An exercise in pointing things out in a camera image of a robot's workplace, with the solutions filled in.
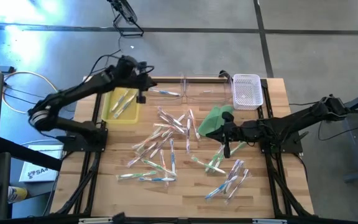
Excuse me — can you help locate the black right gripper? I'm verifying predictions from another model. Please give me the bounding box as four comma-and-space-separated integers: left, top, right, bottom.
206, 111, 260, 159

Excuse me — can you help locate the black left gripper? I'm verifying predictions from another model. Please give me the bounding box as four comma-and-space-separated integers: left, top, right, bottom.
116, 55, 158, 104

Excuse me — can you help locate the blue toothbrush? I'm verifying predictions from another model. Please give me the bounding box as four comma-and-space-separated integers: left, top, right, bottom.
137, 176, 177, 184
204, 175, 239, 200
169, 138, 177, 174
113, 94, 137, 119
110, 89, 131, 113
149, 88, 181, 97

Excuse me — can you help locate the orange toothbrush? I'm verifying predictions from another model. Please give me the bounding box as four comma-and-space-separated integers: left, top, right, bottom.
159, 148, 170, 188
135, 129, 173, 147
188, 108, 201, 141
153, 123, 186, 133

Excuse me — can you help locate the green cloth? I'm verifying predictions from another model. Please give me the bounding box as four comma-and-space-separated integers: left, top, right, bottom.
197, 105, 235, 137

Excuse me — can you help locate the clear plastic bin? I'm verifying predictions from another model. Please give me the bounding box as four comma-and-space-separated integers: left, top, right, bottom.
144, 77, 186, 106
184, 77, 233, 103

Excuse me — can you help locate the wrapped pink toothbrush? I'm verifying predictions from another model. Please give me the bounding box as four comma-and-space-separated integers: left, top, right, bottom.
185, 116, 192, 154

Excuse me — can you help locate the yellow plastic bin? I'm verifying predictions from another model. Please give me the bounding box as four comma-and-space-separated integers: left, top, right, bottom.
101, 86, 141, 124

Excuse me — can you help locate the white perforated plastic basket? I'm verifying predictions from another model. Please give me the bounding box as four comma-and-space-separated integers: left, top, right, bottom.
231, 73, 264, 111

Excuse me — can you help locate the black table clamp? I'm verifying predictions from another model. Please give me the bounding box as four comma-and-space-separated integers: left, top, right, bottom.
218, 70, 233, 84

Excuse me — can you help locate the white printed cardboard box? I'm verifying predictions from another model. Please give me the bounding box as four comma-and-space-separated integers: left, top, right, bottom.
19, 144, 65, 183

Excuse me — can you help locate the black side desk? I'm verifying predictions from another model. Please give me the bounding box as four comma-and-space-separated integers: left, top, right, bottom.
0, 136, 64, 222

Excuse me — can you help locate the yellow white canister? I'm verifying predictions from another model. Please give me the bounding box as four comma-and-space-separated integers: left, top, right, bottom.
7, 185, 29, 204

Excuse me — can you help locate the silver frame bracket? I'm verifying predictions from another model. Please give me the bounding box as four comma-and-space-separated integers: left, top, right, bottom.
78, 217, 114, 224
252, 218, 288, 224

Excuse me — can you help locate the beige coiled cable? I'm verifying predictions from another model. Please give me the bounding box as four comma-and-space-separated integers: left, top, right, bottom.
0, 51, 65, 115

